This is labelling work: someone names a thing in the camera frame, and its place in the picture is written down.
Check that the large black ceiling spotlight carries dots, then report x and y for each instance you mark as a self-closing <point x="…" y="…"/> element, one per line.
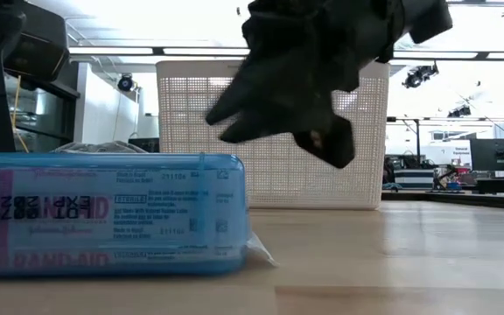
<point x="416" y="76"/>

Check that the grey patterned cloth bundle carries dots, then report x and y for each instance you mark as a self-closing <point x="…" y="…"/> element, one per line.
<point x="103" y="147"/>

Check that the small black ceiling spotlight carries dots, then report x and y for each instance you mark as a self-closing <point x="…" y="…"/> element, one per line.
<point x="459" y="111"/>

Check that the round black ceiling camera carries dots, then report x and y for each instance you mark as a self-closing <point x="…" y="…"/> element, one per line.
<point x="125" y="82"/>

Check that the long ceiling light strip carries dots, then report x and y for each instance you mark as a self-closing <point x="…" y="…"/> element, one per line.
<point x="112" y="50"/>

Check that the small black screen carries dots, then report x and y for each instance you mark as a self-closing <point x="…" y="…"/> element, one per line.
<point x="144" y="146"/>

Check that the black background table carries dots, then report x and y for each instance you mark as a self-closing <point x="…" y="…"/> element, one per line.
<point x="475" y="199"/>

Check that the white perforated plastic basket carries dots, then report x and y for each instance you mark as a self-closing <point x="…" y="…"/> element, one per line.
<point x="182" y="131"/>

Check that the blue Band-Aid first aid box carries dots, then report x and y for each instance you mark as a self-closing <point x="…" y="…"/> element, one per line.
<point x="103" y="219"/>

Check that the black computer monitor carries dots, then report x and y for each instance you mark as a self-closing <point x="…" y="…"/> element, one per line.
<point x="497" y="153"/>

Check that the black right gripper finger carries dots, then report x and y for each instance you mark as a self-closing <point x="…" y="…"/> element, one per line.
<point x="252" y="92"/>
<point x="256" y="127"/>

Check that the white paper leaflet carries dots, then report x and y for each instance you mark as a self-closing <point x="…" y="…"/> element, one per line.
<point x="261" y="251"/>

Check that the striped blue white box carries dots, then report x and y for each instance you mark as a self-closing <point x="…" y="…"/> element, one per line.
<point x="414" y="178"/>

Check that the black metal frame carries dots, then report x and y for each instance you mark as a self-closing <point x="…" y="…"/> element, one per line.
<point x="417" y="140"/>

